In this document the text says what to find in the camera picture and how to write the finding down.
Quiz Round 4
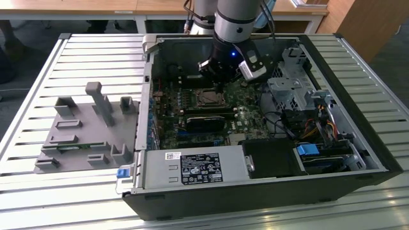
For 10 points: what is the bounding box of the green motherboard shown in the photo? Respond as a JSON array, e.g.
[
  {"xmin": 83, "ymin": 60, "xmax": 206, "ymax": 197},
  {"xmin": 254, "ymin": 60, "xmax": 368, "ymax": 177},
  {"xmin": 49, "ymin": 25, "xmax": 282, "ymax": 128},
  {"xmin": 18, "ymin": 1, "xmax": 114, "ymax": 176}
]
[{"xmin": 150, "ymin": 76, "xmax": 272, "ymax": 150}]

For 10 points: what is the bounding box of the silver chipset heat sink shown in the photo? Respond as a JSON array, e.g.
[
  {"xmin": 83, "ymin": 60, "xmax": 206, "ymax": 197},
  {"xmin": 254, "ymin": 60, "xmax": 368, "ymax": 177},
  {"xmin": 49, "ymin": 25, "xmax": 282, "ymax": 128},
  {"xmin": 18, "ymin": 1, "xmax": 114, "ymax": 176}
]
[{"xmin": 228, "ymin": 133, "xmax": 250, "ymax": 146}]

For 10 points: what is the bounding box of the black plastic shroud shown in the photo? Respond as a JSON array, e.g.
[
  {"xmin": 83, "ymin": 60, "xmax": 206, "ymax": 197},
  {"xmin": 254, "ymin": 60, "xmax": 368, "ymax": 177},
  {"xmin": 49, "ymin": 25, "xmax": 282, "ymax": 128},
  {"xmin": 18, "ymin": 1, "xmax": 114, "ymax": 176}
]
[{"xmin": 242, "ymin": 138, "xmax": 308, "ymax": 180}]

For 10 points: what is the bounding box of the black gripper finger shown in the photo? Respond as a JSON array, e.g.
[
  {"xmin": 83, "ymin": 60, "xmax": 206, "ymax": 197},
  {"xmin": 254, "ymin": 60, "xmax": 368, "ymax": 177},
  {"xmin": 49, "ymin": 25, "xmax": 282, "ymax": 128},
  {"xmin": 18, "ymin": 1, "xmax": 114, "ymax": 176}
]
[{"xmin": 214, "ymin": 80, "xmax": 227, "ymax": 96}]

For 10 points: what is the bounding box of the grey parts rack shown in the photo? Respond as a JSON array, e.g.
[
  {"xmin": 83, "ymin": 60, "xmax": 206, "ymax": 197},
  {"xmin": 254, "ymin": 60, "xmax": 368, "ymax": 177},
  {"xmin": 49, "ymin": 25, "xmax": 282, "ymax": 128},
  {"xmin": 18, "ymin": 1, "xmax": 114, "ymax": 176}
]
[{"xmin": 34, "ymin": 81, "xmax": 142, "ymax": 174}]

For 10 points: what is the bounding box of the blue disk carrier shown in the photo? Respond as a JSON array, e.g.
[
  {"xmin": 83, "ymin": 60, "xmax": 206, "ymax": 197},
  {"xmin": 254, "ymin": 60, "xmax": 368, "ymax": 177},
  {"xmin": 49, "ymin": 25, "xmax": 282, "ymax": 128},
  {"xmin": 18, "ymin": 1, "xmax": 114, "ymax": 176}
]
[{"xmin": 296, "ymin": 143, "xmax": 320, "ymax": 158}]

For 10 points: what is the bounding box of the pale blue teach pendant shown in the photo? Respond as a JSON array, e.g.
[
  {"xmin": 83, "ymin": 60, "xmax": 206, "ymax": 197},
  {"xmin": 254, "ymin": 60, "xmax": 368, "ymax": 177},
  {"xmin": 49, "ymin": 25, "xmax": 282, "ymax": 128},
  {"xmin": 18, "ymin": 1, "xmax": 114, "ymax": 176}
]
[{"xmin": 254, "ymin": 0, "xmax": 278, "ymax": 31}]

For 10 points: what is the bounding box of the silver power supply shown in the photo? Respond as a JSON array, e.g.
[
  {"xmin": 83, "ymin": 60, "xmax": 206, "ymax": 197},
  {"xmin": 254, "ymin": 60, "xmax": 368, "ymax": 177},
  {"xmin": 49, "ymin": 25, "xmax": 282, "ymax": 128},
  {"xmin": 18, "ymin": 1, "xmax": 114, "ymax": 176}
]
[{"xmin": 141, "ymin": 145, "xmax": 251, "ymax": 190}]

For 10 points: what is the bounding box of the black PC case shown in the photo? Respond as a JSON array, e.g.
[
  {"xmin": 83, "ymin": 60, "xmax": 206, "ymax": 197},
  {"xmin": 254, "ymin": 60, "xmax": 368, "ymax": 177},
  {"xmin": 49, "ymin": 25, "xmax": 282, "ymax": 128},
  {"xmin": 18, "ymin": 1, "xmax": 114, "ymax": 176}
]
[{"xmin": 123, "ymin": 33, "xmax": 404, "ymax": 221}]

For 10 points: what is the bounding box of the green RAM stick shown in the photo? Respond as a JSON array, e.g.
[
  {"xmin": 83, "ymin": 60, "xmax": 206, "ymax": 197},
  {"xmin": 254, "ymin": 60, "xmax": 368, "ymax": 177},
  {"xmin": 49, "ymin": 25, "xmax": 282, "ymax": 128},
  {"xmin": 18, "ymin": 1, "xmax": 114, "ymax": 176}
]
[{"xmin": 57, "ymin": 143, "xmax": 107, "ymax": 152}]

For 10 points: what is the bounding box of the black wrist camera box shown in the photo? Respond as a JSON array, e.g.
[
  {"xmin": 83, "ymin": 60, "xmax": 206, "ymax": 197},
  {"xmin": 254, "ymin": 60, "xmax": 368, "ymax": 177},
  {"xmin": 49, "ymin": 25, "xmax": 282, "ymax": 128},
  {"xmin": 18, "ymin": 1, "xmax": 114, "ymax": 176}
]
[{"xmin": 198, "ymin": 59, "xmax": 219, "ymax": 79}]

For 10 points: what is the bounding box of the wooden cabinet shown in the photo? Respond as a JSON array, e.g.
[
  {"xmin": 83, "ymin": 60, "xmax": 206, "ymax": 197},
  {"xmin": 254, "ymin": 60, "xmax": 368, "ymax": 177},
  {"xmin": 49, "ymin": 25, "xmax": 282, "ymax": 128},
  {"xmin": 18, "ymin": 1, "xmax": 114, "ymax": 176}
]
[{"xmin": 315, "ymin": 0, "xmax": 409, "ymax": 64}]

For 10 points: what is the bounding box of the black graphics card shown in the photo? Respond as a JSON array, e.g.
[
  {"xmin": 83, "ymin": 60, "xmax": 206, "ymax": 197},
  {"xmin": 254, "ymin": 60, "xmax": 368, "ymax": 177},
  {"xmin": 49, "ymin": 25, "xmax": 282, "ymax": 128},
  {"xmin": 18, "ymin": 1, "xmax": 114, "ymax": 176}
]
[{"xmin": 185, "ymin": 115, "xmax": 227, "ymax": 134}]

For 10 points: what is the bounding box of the CPU socket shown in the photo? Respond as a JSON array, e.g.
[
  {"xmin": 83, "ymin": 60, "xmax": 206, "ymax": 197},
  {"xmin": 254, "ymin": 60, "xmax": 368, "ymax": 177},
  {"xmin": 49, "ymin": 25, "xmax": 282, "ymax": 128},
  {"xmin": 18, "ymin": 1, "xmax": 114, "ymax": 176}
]
[{"xmin": 195, "ymin": 88, "xmax": 230, "ymax": 107}]

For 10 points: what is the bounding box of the orange yellow wire bundle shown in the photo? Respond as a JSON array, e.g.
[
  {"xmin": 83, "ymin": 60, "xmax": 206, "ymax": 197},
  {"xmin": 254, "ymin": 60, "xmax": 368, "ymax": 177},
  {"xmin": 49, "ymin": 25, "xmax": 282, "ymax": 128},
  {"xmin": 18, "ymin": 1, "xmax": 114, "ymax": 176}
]
[{"xmin": 300, "ymin": 119, "xmax": 340, "ymax": 141}]

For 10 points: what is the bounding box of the metal drive cage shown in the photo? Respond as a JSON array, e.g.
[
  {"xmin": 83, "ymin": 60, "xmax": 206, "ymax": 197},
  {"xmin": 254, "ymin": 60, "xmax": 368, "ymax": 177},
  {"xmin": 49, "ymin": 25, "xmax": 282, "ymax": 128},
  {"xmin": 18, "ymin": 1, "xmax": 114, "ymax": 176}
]
[{"xmin": 267, "ymin": 45, "xmax": 340, "ymax": 113}]

